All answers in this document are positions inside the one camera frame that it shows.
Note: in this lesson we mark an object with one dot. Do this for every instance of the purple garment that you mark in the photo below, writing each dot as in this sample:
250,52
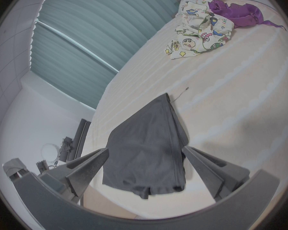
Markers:
240,13

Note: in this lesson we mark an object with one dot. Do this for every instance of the dark grey crumpled cloth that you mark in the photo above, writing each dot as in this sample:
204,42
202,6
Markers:
66,145

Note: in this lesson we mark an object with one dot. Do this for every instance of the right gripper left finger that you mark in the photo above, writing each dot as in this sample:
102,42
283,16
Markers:
86,174

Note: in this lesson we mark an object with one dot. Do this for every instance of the black chest of drawers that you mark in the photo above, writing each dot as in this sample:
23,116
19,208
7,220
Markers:
80,135

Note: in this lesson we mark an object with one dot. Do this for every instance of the bed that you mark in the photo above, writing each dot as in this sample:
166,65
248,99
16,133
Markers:
230,92

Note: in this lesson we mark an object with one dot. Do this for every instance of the blue-green curtain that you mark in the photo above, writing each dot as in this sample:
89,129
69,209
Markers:
110,15
69,68

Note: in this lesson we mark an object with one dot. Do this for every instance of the black T-shirt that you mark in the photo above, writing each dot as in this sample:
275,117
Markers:
144,152

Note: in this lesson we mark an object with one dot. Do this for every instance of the white round mirror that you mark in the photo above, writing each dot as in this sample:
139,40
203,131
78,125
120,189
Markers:
49,152

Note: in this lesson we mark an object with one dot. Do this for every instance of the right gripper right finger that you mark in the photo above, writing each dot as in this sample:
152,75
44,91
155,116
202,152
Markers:
211,174

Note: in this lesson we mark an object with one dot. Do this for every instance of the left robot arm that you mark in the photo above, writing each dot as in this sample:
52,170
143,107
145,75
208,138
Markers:
42,168

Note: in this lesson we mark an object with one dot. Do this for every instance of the white printed pyjama top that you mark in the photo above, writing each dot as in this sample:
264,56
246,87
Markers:
201,32

